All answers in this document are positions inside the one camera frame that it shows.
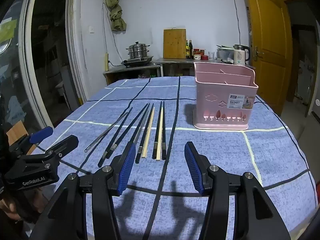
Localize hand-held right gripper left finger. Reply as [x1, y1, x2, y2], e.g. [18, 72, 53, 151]
[30, 141, 137, 240]

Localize yellow wooden door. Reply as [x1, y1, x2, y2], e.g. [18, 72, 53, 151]
[242, 0, 293, 115]

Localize blue checked blanket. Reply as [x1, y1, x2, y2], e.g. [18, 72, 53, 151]
[30, 76, 318, 240]

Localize black induction cooker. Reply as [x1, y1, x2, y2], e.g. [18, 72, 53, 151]
[121, 56, 154, 68]

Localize green hanging cloth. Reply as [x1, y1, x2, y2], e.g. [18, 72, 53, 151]
[105, 0, 127, 31]

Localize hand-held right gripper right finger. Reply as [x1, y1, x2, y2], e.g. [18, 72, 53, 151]
[184, 141, 292, 240]

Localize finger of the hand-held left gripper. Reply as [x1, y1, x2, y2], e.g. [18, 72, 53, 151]
[9, 126, 54, 155]
[22, 134, 79, 169]

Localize silver metal chopstick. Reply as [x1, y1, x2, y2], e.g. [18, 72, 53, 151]
[84, 108, 133, 153]
[132, 109, 150, 145]

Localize pink plastic utensil basket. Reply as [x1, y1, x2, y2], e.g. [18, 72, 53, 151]
[193, 62, 259, 130]

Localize steel steamer pot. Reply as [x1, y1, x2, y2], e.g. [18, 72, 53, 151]
[126, 42, 151, 60]

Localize black wall cable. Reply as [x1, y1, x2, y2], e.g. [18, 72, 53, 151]
[228, 0, 247, 63]

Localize person's left hand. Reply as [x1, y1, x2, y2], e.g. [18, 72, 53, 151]
[0, 199, 17, 220]

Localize wooden cutting board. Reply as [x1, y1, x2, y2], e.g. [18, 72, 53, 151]
[163, 28, 187, 59]

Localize steel counter table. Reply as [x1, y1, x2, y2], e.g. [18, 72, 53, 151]
[151, 57, 255, 78]

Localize grey plastic bin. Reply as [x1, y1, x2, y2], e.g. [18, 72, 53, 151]
[216, 45, 235, 63]

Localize white electric kettle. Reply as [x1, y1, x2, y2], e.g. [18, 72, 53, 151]
[233, 44, 251, 65]

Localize low steel stove table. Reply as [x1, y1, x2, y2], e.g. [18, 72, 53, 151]
[103, 62, 161, 85]

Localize beige wooden chopstick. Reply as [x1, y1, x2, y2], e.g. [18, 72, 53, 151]
[141, 106, 156, 159]
[156, 107, 164, 161]

